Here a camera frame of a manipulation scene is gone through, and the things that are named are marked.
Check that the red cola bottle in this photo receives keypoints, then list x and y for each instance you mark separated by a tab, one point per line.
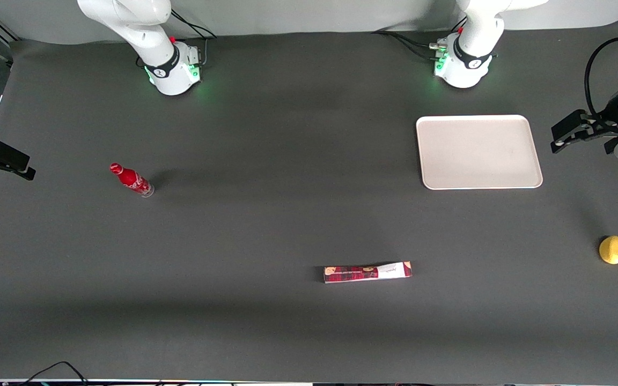
131	179

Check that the dark grey table mat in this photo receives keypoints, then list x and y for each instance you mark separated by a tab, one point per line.
287	225

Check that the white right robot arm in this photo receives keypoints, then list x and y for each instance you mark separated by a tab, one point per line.
126	16

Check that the yellow lemon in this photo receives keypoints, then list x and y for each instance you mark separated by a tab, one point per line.
613	250

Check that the red cookie box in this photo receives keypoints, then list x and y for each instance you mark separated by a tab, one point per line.
368	273

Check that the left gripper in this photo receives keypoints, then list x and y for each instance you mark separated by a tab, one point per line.
609	120

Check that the white rectangular tray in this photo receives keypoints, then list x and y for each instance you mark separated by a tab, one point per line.
478	153

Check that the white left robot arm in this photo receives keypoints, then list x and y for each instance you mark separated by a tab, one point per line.
467	59

